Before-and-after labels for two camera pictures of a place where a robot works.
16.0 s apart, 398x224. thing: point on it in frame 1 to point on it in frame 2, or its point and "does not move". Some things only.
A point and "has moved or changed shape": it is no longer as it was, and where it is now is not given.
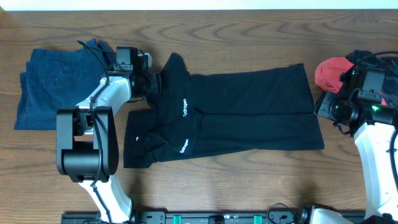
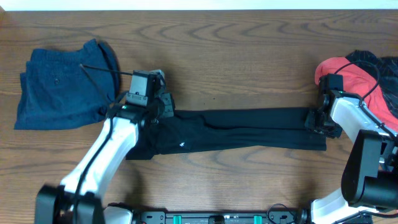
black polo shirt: x=261 y=109 has moved or changed shape
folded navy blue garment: x=59 y=79 does not move
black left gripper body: x=147 y=85 to x=162 y=108
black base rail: x=194 y=218 does not move
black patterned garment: x=389 y=64 does not move
